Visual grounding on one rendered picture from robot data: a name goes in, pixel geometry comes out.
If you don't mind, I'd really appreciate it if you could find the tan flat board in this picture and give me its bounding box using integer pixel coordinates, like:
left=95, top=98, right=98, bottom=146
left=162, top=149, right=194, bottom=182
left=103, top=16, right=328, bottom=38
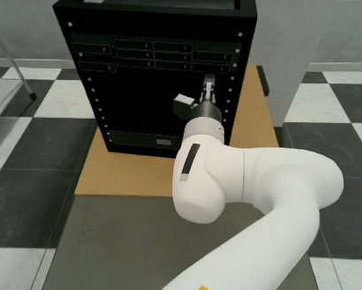
left=75, top=64, right=279, bottom=198

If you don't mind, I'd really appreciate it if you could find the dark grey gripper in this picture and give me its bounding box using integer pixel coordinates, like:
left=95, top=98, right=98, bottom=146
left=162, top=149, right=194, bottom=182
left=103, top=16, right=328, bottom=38
left=189, top=66, right=221, bottom=123

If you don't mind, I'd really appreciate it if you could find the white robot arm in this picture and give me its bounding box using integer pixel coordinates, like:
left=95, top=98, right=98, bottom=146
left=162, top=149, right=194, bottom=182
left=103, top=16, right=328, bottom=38
left=163, top=117, right=344, bottom=290

